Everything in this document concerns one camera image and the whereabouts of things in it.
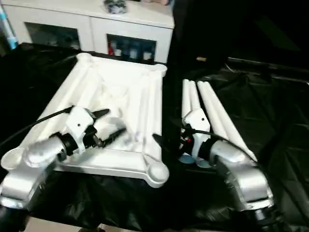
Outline white plastic table top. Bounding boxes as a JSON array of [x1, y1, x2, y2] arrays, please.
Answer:
[[0, 53, 169, 189]]

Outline white plastic table leg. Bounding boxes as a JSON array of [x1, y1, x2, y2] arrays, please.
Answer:
[[197, 81, 244, 148], [178, 79, 194, 165], [189, 81, 215, 169], [202, 81, 258, 162]]

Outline white sideboard cabinet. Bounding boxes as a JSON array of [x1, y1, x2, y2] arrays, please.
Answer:
[[2, 0, 175, 65]]

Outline black plastic mat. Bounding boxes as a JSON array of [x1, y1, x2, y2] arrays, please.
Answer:
[[0, 42, 309, 232]]

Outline dark bag of small parts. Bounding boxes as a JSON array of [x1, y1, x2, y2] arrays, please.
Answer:
[[103, 0, 130, 14]]

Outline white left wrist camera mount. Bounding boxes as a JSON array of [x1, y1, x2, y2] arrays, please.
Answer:
[[64, 106, 97, 154]]

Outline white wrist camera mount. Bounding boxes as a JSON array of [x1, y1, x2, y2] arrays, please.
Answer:
[[181, 108, 211, 158], [64, 106, 97, 154]]

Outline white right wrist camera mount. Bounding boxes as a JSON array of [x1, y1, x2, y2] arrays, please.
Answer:
[[181, 108, 211, 158]]

